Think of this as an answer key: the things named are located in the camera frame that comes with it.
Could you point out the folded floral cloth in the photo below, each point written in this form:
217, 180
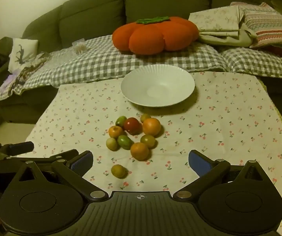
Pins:
214, 19

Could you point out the grey checked pillow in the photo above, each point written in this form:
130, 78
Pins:
82, 64

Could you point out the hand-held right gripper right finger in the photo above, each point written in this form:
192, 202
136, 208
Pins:
200, 163

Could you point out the orange pumpkin cushion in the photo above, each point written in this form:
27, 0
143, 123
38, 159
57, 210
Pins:
155, 36

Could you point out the white printed cushion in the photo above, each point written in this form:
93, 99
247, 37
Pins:
27, 47

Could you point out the large orange tomato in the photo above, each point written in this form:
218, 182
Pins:
151, 127

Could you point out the red tomato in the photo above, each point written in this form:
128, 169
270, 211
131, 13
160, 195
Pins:
132, 125

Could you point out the oval green tomato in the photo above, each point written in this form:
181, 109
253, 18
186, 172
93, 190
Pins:
125, 142

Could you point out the small white fluffy object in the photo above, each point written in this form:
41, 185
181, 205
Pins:
79, 47

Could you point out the white ribbed plate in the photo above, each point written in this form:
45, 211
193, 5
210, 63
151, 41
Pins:
155, 88

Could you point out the cherry print tablecloth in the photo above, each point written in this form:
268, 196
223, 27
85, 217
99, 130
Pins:
229, 127

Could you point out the small yellow-green tomato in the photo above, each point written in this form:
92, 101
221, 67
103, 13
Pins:
145, 118

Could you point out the olive green tomato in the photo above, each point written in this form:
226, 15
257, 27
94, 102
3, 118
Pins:
148, 141

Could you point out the pale green tomato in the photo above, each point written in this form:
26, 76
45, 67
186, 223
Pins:
111, 144

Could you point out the striped pillow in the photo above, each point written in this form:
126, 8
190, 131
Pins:
269, 27

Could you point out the green sofa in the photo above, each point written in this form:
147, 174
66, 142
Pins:
94, 12

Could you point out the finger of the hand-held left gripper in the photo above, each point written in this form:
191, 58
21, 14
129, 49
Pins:
20, 147

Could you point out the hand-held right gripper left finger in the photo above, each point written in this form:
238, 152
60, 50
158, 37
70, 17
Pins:
82, 164

